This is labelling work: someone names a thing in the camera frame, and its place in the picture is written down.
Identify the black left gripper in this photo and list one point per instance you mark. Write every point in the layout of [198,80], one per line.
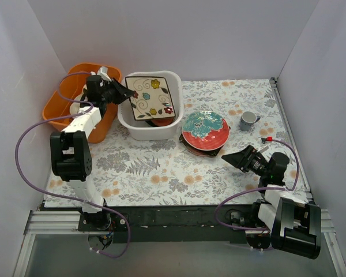
[112,92]

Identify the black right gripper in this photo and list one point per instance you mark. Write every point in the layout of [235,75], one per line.
[246,160]

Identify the square floral ceramic plate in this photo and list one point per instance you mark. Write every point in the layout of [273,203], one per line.
[151,99]

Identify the red plate teal flower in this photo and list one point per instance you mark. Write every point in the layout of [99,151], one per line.
[205,130]

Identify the red round saucer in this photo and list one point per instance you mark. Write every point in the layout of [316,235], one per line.
[162,122]

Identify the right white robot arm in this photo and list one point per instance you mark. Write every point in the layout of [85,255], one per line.
[294,224]

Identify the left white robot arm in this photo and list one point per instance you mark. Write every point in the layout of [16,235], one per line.
[71,158]

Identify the white plastic bin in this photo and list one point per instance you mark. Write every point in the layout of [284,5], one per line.
[145,130]

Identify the black square patterned plate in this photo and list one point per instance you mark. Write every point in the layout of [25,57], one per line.
[202,151]

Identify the grey mug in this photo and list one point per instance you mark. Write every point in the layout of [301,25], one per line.
[247,120]

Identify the white scalloped plate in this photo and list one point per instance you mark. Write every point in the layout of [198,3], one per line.
[75,106]

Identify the floral tablecloth mat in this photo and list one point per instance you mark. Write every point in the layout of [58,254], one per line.
[127,172]

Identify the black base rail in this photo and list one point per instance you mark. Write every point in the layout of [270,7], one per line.
[189,223]

